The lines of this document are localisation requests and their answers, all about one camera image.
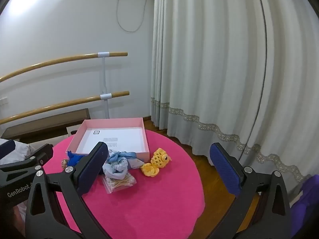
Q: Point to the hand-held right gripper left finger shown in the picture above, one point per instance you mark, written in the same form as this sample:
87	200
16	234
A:
92	169

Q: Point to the white barre stand post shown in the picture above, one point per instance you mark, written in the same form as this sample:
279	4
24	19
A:
103	74

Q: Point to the grey quilted blanket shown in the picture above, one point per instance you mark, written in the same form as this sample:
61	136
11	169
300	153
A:
21	151

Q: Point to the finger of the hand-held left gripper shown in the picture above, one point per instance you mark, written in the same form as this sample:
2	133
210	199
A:
6	148
46	151

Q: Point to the white pouch with blue ribbon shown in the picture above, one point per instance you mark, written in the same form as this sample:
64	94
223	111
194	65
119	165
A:
124	155

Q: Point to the long wooden barre rail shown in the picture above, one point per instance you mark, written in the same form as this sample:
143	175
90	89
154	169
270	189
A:
62	59

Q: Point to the beige scrunchie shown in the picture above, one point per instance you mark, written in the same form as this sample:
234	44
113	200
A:
64	164

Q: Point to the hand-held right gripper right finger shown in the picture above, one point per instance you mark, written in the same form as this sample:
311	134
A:
224	171

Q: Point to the short wooden barre rail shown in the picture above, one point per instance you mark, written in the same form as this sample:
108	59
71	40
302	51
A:
62	103

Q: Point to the pink cardboard box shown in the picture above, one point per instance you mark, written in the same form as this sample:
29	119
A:
112	124

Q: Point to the purple cloth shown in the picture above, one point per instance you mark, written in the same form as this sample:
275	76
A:
306	204

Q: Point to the light blue scrunchie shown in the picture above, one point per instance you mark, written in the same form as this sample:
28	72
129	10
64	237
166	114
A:
117	170

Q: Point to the clear bag of cotton swabs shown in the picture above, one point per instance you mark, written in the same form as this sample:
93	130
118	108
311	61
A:
119	183

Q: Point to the low brown-topped cabinet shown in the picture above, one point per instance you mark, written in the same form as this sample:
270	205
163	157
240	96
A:
49	123

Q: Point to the blue fluffy cloth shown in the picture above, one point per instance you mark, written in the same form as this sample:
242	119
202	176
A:
74	160

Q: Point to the round pink table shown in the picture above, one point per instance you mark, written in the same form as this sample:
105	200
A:
149	199

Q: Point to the cream lace-trimmed curtain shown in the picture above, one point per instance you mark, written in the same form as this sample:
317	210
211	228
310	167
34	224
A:
211	54

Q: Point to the yellow crochet toy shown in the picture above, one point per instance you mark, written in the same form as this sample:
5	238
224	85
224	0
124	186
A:
159	158

